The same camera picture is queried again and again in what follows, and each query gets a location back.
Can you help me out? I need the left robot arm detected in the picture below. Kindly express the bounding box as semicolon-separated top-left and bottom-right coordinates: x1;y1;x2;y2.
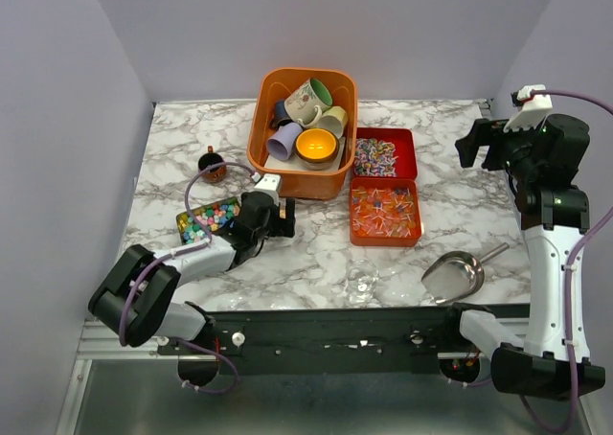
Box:
88;191;296;354

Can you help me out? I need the yellow bowl with dark rim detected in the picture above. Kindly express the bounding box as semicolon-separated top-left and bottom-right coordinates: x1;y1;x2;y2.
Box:
295;127;339;164

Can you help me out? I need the dark blue mug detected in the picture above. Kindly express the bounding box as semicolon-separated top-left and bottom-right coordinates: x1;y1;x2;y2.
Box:
269;100;293;130

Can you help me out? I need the brown patterned ceramic mug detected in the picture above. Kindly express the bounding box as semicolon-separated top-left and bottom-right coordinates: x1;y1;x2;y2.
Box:
197;146;227;183

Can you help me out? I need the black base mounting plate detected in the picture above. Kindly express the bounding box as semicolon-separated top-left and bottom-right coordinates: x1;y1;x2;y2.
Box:
157;302;499;377

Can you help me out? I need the clear glass jar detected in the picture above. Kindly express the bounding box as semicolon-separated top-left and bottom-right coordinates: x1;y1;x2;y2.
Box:
344;260;379;306

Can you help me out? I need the orange tray of clear lollipops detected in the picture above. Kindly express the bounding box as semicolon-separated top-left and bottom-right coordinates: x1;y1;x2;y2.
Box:
349;176;422;247

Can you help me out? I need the white floral mug green inside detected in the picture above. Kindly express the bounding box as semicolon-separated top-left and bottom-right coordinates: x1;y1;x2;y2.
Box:
284;78;333;128

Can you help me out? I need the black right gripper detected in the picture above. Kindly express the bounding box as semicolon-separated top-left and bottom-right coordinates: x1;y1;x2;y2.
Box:
455;113;547;182

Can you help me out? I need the aluminium frame rail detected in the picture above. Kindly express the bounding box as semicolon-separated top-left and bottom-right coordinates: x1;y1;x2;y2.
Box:
56;321;207;434

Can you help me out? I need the lavender plastic cup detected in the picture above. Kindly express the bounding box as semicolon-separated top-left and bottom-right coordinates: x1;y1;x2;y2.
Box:
266;122;303;161

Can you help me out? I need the orange plastic bin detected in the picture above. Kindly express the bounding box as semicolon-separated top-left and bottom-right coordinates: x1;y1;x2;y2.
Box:
247;68;357;200

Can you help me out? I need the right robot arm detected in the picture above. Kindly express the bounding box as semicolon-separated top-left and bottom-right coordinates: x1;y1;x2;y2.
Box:
440;114;605;401

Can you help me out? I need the gold tin of star candies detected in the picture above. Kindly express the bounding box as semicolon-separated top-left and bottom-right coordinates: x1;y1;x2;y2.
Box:
175;196;240;244

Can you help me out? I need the steel candy scoop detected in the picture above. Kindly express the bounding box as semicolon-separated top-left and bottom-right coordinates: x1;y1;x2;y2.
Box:
421;243;510;306

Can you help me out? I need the pale yellow mug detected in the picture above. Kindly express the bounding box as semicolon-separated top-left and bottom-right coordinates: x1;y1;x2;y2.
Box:
315;105;349;139

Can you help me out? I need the red tray of swirl lollipops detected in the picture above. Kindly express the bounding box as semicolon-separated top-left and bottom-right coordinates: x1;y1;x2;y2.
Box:
353;127;418;180

